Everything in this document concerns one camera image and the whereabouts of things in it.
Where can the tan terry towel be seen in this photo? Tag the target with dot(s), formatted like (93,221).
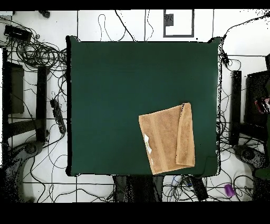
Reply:
(164,137)

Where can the black rectangular box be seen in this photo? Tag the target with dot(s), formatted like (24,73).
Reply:
(16,32)

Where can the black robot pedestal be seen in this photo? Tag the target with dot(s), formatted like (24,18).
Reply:
(137,188)

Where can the grey stand base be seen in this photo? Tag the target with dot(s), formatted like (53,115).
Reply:
(31,148)
(249,154)

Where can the small dark object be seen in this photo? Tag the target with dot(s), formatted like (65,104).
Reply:
(44,14)

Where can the black power strip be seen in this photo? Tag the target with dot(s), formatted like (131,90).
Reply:
(58,115)

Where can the black frame stand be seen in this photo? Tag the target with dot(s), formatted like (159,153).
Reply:
(235,105)
(41,101)

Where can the black plug adapter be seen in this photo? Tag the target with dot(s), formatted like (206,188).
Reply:
(225,59)

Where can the small purple object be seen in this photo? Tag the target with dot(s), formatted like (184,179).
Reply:
(229,190)

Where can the small grey square plate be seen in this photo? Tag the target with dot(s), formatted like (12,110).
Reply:
(168,20)

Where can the green rounded object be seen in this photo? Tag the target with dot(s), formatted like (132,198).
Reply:
(262,173)

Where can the dark green tablecloth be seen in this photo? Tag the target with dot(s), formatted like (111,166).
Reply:
(105,84)

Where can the grey rectangular floor frame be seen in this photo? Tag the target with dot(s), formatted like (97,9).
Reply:
(179,36)

